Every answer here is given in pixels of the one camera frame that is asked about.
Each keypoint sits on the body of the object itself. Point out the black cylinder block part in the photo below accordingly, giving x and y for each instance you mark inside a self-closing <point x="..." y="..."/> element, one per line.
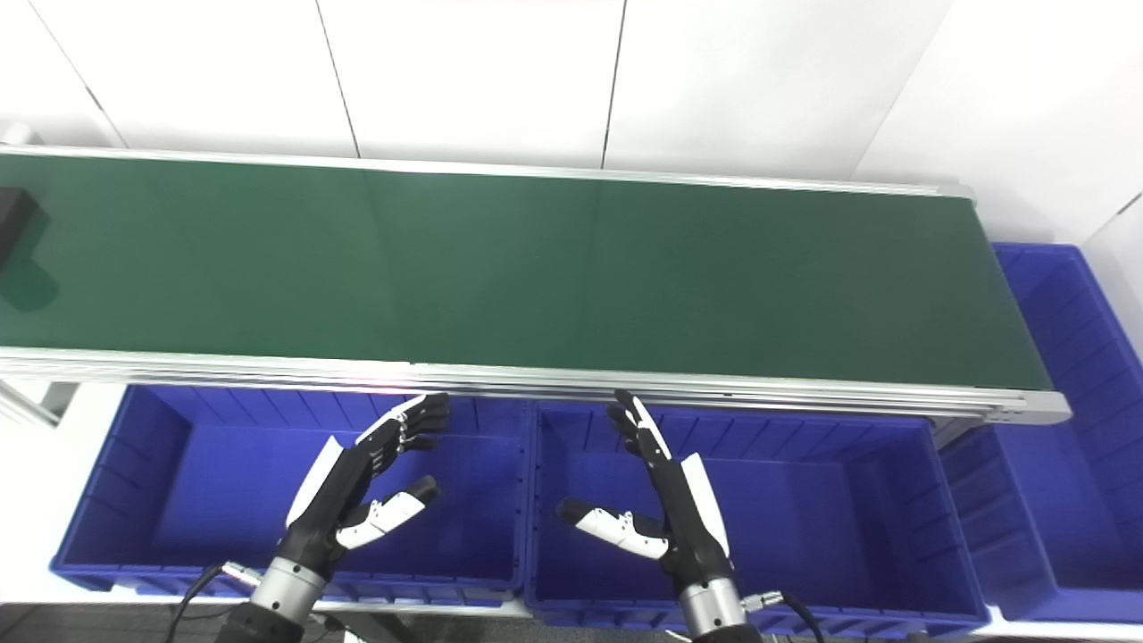
<point x="13" y="219"/>

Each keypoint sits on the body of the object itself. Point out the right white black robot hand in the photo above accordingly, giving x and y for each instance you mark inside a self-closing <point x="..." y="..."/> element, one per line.
<point x="688" y="527"/>

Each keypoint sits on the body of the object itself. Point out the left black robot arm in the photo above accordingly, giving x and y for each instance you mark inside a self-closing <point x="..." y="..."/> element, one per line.
<point x="281" y="594"/>

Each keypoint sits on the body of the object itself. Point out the green conveyor belt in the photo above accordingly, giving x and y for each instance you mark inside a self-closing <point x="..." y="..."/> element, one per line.
<point x="536" y="268"/>

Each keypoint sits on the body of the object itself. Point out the blue plastic bin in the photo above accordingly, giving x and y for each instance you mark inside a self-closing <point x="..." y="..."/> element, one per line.
<point x="232" y="482"/>
<point x="821" y="518"/>
<point x="1072" y="464"/>

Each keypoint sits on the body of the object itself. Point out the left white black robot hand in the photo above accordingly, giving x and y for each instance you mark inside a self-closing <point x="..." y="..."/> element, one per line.
<point x="335" y="500"/>

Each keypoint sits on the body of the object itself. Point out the aluminium conveyor support leg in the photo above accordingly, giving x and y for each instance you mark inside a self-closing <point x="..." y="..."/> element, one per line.
<point x="45" y="400"/>

